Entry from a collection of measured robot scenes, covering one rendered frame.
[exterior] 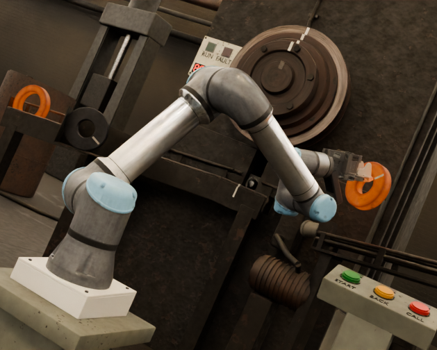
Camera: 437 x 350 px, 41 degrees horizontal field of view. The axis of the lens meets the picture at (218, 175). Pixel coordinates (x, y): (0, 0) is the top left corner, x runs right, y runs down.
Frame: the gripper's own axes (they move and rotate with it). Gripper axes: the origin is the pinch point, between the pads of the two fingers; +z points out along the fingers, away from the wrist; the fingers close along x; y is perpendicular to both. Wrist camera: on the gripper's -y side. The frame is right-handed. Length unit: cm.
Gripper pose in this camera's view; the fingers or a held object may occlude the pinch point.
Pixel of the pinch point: (369, 180)
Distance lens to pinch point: 190.4
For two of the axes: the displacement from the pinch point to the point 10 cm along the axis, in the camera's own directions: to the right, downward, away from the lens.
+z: 8.6, 1.2, 5.0
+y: 1.9, -9.8, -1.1
